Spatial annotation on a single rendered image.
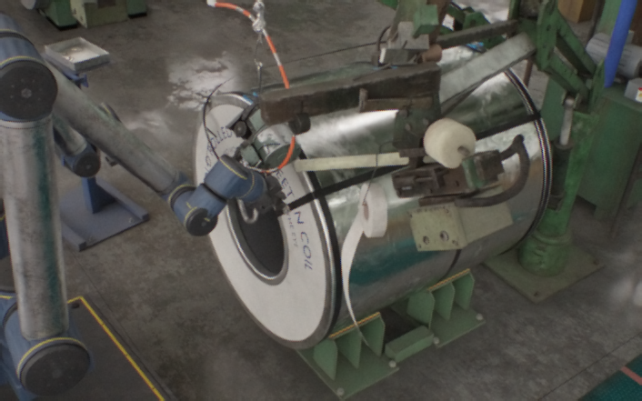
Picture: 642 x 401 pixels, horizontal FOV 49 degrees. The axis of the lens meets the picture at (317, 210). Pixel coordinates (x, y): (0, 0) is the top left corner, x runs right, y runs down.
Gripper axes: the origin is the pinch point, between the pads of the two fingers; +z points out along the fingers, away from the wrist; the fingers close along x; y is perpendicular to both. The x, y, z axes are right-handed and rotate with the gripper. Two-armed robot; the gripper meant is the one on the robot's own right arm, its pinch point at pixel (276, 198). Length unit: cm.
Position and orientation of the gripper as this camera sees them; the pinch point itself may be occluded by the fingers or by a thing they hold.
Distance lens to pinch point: 254.0
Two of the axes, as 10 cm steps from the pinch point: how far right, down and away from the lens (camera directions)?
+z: 4.1, 2.0, 8.9
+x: -7.9, 5.6, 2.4
